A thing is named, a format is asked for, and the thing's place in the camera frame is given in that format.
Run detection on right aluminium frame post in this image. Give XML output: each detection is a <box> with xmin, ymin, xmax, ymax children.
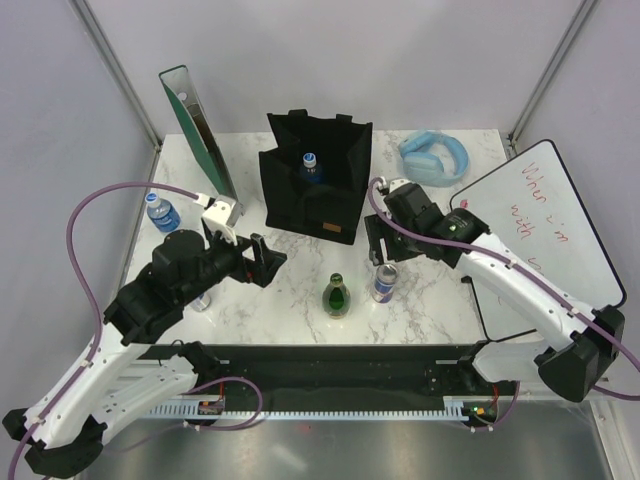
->
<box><xmin>502</xmin><ymin>0</ymin><xmax>600</xmax><ymax>152</ymax></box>

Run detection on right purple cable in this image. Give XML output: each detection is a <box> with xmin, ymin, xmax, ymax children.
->
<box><xmin>368</xmin><ymin>179</ymin><xmax>640</xmax><ymax>401</ymax></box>

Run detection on green glass bottle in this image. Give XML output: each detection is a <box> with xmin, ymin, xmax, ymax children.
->
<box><xmin>322</xmin><ymin>273</ymin><xmax>351</xmax><ymax>319</ymax></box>

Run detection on green file holder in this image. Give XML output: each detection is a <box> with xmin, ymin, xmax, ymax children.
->
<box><xmin>158</xmin><ymin>65</ymin><xmax>239</xmax><ymax>201</ymax></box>

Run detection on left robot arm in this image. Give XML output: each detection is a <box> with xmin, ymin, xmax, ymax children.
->
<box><xmin>3</xmin><ymin>230</ymin><xmax>287</xmax><ymax>479</ymax></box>

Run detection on white cable duct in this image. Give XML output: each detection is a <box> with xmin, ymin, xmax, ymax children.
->
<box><xmin>142</xmin><ymin>396</ymin><xmax>497</xmax><ymax>423</ymax></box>

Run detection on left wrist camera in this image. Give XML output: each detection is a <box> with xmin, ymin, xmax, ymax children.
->
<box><xmin>194</xmin><ymin>193</ymin><xmax>243</xmax><ymax>246</ymax></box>

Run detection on whiteboard with red writing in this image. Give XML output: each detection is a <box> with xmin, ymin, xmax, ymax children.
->
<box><xmin>448</xmin><ymin>139</ymin><xmax>627</xmax><ymax>343</ymax></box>

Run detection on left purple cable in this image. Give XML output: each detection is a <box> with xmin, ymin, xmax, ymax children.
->
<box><xmin>9</xmin><ymin>182</ymin><xmax>201</xmax><ymax>480</ymax></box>

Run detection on blue label water bottle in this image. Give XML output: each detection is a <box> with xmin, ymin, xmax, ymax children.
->
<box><xmin>299</xmin><ymin>152</ymin><xmax>324</xmax><ymax>184</ymax></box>

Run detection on Red Bull can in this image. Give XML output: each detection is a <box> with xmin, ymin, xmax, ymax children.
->
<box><xmin>190</xmin><ymin>292</ymin><xmax>211</xmax><ymax>312</ymax></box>
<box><xmin>372</xmin><ymin>264</ymin><xmax>399</xmax><ymax>304</ymax></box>

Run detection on light blue headphones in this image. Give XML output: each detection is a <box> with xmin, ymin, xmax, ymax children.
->
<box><xmin>398</xmin><ymin>130</ymin><xmax>470</xmax><ymax>188</ymax></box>

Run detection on aluminium frame post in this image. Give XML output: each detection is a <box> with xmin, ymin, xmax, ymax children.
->
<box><xmin>69</xmin><ymin>0</ymin><xmax>162</xmax><ymax>151</ymax></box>
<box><xmin>502</xmin><ymin>0</ymin><xmax>600</xmax><ymax>152</ymax></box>

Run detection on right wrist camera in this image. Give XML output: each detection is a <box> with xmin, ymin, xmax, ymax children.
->
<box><xmin>372</xmin><ymin>177</ymin><xmax>411</xmax><ymax>196</ymax></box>

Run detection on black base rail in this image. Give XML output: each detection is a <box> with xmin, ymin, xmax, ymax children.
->
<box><xmin>134</xmin><ymin>342</ymin><xmax>551</xmax><ymax>414</ymax></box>

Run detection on black canvas bag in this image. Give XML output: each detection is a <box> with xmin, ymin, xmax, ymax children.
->
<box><xmin>259</xmin><ymin>109</ymin><xmax>373</xmax><ymax>245</ymax></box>

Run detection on left aluminium frame post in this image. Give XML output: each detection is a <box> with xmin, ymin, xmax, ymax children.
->
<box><xmin>69</xmin><ymin>0</ymin><xmax>162</xmax><ymax>151</ymax></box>

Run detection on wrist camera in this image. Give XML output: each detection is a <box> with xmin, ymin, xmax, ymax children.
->
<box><xmin>194</xmin><ymin>193</ymin><xmax>243</xmax><ymax>246</ymax></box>
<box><xmin>372</xmin><ymin>177</ymin><xmax>411</xmax><ymax>196</ymax></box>

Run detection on purple cable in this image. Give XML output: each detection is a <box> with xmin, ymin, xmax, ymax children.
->
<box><xmin>9</xmin><ymin>182</ymin><xmax>201</xmax><ymax>480</ymax></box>
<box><xmin>368</xmin><ymin>179</ymin><xmax>640</xmax><ymax>401</ymax></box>

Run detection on water bottle on table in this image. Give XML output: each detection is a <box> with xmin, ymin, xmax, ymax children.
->
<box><xmin>145</xmin><ymin>192</ymin><xmax>181</xmax><ymax>234</ymax></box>

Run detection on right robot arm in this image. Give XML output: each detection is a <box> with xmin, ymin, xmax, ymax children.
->
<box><xmin>365</xmin><ymin>177</ymin><xmax>625</xmax><ymax>403</ymax></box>

